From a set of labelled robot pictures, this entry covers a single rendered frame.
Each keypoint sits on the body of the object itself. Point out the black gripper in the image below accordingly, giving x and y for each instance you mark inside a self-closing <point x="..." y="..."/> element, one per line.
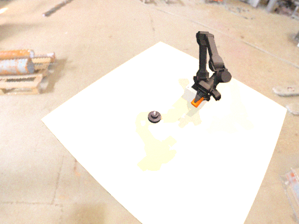
<point x="205" y="90"/>

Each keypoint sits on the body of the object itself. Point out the orange knob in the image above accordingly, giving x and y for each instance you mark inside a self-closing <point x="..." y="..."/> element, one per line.
<point x="197" y="103"/>

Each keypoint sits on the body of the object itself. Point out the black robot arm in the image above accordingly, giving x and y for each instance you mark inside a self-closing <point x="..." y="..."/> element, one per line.
<point x="206" y="41"/>

